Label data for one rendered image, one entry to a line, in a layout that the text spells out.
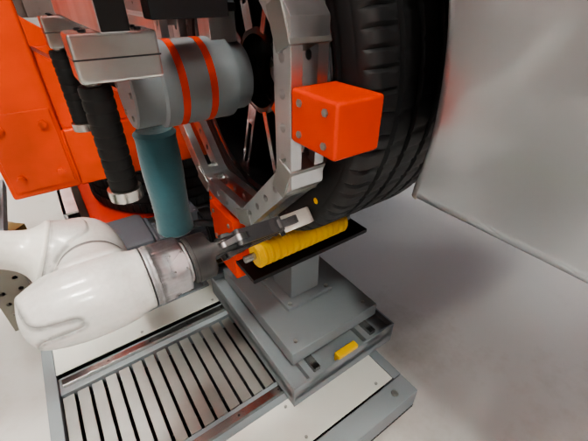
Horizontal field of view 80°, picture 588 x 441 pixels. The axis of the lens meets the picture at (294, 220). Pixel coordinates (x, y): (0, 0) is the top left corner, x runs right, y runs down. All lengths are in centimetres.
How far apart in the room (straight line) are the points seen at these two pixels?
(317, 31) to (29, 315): 48
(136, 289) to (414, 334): 101
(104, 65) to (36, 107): 65
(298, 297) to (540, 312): 93
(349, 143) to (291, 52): 13
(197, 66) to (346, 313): 73
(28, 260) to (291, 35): 49
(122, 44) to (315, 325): 78
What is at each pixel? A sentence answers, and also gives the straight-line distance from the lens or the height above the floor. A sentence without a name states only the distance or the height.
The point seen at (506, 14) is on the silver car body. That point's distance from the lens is 42.
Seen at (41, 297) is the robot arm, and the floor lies 68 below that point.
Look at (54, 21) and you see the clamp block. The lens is 79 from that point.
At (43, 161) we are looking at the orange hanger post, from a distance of 114.
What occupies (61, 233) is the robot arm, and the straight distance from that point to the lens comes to 64.
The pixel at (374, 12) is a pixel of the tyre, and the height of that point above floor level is 96.
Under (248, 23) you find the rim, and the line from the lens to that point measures 76.
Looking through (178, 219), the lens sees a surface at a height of 53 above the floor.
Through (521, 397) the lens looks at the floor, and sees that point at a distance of 131.
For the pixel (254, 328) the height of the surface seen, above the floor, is 15.
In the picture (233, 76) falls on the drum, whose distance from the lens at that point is 65.
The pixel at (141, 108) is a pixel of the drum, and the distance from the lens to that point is 62.
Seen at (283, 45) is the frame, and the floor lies 93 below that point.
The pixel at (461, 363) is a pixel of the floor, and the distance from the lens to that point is 131.
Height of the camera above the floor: 99
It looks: 33 degrees down
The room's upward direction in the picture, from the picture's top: straight up
